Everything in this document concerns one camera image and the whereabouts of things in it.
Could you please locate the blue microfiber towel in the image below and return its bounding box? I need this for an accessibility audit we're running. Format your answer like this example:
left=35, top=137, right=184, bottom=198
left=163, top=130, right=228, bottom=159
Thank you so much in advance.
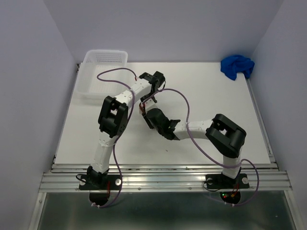
left=220, top=55, right=255, bottom=81

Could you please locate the brown microfiber towel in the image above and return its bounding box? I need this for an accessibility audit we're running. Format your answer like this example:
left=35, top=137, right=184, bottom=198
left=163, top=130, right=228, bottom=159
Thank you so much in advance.
left=139, top=103, right=146, bottom=115

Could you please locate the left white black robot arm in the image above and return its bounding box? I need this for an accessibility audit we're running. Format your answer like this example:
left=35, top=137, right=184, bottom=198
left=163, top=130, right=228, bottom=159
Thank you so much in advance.
left=86, top=71, right=165, bottom=190

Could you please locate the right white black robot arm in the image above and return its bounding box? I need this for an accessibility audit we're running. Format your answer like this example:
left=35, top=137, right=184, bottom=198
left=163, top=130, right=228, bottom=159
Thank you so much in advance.
left=142, top=108, right=247, bottom=187

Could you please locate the white perforated plastic basket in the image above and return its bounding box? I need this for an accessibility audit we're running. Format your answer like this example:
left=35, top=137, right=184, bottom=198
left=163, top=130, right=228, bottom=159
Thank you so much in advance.
left=75, top=49, right=128, bottom=100

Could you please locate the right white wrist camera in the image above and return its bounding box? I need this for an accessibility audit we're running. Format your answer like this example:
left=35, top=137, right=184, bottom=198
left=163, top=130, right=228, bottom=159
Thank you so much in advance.
left=140, top=99, right=157, bottom=113

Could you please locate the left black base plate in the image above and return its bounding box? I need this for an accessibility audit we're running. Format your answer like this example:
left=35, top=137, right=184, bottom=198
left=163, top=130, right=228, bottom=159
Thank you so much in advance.
left=76, top=174, right=122, bottom=191

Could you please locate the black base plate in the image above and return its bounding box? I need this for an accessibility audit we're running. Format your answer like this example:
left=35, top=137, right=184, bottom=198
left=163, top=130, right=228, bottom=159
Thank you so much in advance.
left=76, top=174, right=122, bottom=191
left=203, top=173, right=250, bottom=190

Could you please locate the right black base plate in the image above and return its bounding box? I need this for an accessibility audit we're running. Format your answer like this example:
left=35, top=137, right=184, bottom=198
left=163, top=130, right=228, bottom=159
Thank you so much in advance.
left=203, top=173, right=250, bottom=190

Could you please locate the aluminium rail frame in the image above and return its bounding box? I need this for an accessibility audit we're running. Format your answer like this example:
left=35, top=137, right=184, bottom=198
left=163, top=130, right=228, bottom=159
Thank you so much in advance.
left=29, top=63, right=302, bottom=230

